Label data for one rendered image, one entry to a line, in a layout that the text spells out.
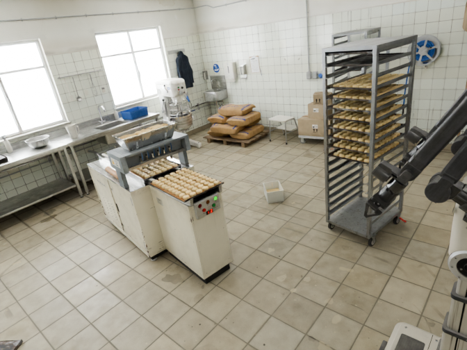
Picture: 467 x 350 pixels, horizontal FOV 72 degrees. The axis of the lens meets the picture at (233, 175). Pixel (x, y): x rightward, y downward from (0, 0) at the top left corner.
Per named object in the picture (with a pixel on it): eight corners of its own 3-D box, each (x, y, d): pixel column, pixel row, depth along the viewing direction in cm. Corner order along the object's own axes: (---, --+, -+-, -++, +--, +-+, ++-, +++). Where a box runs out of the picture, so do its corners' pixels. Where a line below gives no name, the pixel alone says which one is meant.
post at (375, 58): (369, 239, 301) (377, 44, 233) (365, 238, 303) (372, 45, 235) (370, 237, 303) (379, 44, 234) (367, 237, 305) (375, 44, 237)
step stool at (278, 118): (301, 137, 627) (300, 114, 609) (286, 144, 602) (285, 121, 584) (283, 134, 660) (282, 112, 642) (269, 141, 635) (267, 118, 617)
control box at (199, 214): (195, 218, 265) (192, 203, 259) (218, 206, 278) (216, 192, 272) (198, 219, 262) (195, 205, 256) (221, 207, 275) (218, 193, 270)
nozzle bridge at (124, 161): (116, 183, 320) (105, 151, 306) (178, 159, 360) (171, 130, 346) (129, 192, 296) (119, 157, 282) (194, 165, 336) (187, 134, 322)
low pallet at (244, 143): (203, 142, 687) (203, 137, 683) (227, 130, 742) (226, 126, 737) (249, 148, 614) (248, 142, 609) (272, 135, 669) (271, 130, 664)
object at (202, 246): (167, 255, 341) (146, 179, 305) (194, 240, 360) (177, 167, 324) (206, 287, 289) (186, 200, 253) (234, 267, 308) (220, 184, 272)
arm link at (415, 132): (440, 135, 143) (445, 129, 148) (418, 120, 146) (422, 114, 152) (422, 154, 151) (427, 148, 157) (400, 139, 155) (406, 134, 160)
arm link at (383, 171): (414, 175, 113) (420, 166, 118) (386, 155, 116) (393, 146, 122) (392, 196, 121) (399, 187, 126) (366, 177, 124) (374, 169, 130)
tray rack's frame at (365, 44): (370, 247, 303) (379, 44, 232) (324, 228, 341) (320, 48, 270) (403, 218, 338) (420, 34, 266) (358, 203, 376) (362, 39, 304)
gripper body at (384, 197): (370, 199, 127) (381, 187, 122) (380, 189, 134) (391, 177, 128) (383, 210, 125) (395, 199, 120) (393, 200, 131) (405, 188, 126)
